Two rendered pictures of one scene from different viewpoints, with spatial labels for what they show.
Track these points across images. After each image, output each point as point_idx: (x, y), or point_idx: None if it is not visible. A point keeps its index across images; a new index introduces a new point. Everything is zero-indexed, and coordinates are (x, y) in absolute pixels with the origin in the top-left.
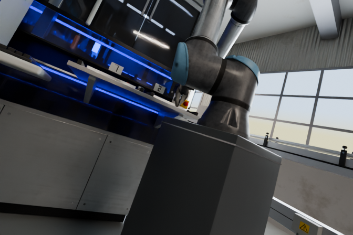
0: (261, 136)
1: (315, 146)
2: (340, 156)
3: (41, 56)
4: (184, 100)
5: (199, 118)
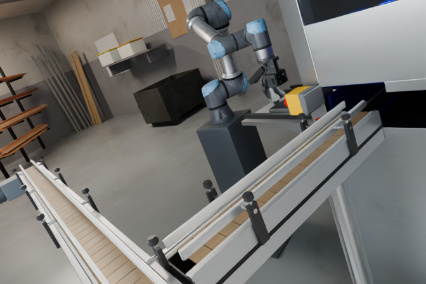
0: (85, 208)
1: (58, 184)
2: (64, 180)
3: None
4: (266, 97)
5: (232, 110)
